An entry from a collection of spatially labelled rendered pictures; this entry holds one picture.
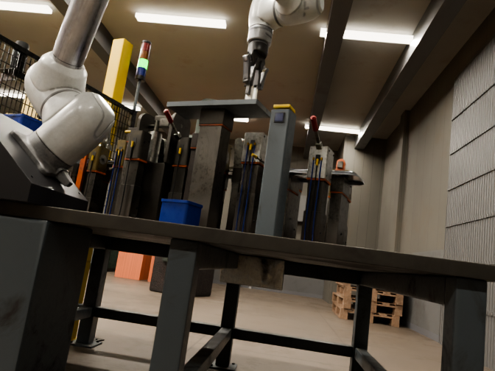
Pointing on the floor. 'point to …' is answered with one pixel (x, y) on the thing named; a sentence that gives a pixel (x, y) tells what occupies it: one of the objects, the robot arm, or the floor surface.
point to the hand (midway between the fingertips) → (250, 96)
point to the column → (39, 291)
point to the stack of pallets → (387, 302)
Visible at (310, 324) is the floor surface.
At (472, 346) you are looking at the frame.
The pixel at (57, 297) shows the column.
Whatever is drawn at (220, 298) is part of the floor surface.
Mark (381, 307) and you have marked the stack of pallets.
